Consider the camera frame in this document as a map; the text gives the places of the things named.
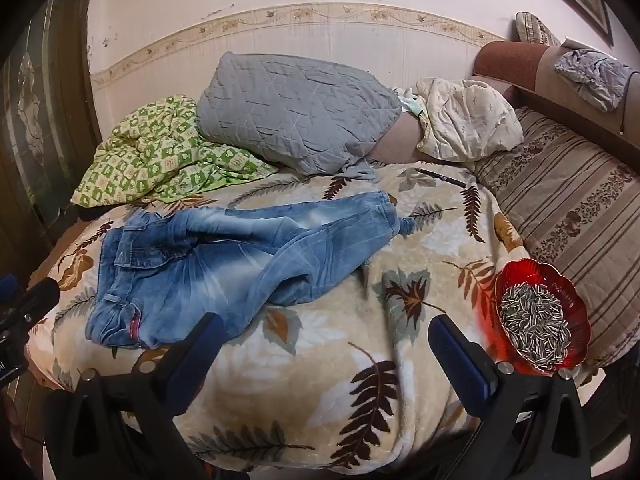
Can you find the black pen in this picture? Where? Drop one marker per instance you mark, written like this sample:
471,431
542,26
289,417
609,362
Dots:
442,176

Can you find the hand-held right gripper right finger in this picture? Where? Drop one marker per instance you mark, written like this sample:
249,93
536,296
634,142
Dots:
460,360

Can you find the grey crumpled cloth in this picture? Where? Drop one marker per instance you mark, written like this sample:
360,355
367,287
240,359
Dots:
592,77

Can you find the cream crumpled quilt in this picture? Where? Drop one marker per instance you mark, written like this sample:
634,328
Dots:
470,120

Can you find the cream leaf print blanket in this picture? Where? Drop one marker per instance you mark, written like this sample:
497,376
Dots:
325,360

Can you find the green checkered blanket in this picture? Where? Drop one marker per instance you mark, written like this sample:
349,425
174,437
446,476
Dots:
150,160

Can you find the blue denim pants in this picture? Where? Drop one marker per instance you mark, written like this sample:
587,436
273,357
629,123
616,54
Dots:
200,270

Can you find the striped cushion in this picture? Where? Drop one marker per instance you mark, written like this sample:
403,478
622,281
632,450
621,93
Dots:
537,29

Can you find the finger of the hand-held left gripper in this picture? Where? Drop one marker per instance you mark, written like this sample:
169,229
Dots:
32,302

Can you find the pale green cloth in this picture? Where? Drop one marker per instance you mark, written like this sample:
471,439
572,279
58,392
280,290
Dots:
412,107

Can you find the sunflower seeds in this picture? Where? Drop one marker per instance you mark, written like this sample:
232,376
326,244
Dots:
535,325

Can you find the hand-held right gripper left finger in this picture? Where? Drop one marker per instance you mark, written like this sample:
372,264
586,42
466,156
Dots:
200,355

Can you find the striped beige pillow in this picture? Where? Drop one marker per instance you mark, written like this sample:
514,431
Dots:
575,210

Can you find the light grey sheet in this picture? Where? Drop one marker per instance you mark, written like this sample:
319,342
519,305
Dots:
300,110

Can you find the framed wall picture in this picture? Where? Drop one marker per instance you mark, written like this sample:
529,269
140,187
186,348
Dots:
595,0

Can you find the red patterned cloth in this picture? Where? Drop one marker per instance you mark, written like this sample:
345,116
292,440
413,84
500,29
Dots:
525,272

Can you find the brown sofa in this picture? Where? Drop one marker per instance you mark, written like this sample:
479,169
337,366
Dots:
525,60

